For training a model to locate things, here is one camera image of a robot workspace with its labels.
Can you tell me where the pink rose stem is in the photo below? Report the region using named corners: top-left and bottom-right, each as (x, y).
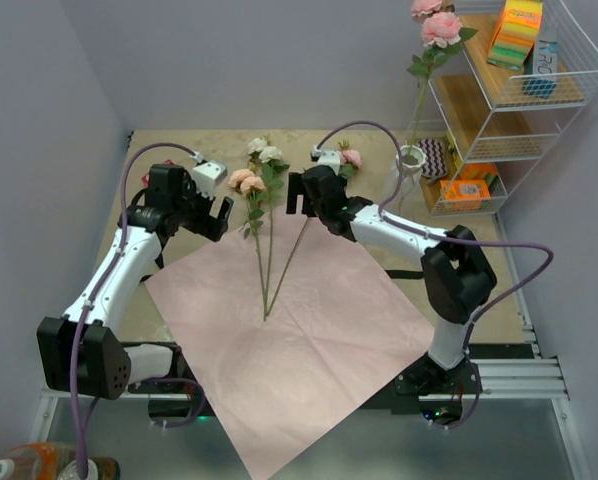
top-left (406, 0), bottom-right (478, 155)
top-left (262, 139), bottom-right (362, 320)

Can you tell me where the pink wrapping paper sheet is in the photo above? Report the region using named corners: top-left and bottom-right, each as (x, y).
top-left (147, 210), bottom-right (433, 479)

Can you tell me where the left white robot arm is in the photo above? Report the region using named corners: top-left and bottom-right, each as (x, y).
top-left (37, 161), bottom-right (233, 400)

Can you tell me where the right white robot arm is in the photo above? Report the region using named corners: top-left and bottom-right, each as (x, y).
top-left (286, 165), bottom-right (497, 393)

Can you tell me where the white ribbed vase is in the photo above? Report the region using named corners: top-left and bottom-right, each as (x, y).
top-left (386, 144), bottom-right (427, 217)

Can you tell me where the white rose stem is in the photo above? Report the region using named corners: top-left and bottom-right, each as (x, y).
top-left (245, 133), bottom-right (291, 281)

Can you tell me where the peach rose stem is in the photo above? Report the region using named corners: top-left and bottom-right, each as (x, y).
top-left (228, 168), bottom-right (269, 321)

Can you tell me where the orange box on shelf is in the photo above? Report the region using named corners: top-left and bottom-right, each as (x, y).
top-left (440, 179), bottom-right (491, 212)

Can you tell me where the orange green sponge pack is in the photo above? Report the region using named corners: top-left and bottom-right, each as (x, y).
top-left (459, 163), bottom-right (499, 187)

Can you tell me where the blue white tall box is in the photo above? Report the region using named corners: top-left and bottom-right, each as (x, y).
top-left (522, 24), bottom-right (558, 100)

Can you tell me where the colourful sponge pack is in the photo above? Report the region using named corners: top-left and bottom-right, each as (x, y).
top-left (487, 0), bottom-right (543, 71)

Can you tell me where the metal tin can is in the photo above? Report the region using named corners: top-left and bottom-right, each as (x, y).
top-left (57, 457), bottom-right (121, 480)

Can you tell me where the orange juice bottle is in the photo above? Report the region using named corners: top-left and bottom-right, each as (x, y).
top-left (0, 442), bottom-right (76, 480)

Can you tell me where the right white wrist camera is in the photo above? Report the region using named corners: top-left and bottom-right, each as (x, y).
top-left (310, 146), bottom-right (341, 175)

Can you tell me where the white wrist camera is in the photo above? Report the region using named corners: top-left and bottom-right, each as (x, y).
top-left (310, 146), bottom-right (341, 175)
top-left (190, 161), bottom-right (227, 199)

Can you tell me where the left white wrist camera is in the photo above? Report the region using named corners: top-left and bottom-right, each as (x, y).
top-left (190, 161), bottom-right (227, 199)

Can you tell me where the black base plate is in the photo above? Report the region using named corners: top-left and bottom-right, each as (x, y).
top-left (127, 342), bottom-right (483, 425)

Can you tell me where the white wire shelf rack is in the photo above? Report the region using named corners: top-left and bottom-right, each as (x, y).
top-left (421, 1), bottom-right (598, 217)

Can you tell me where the aluminium rail frame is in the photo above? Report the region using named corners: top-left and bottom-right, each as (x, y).
top-left (28, 326), bottom-right (591, 480)

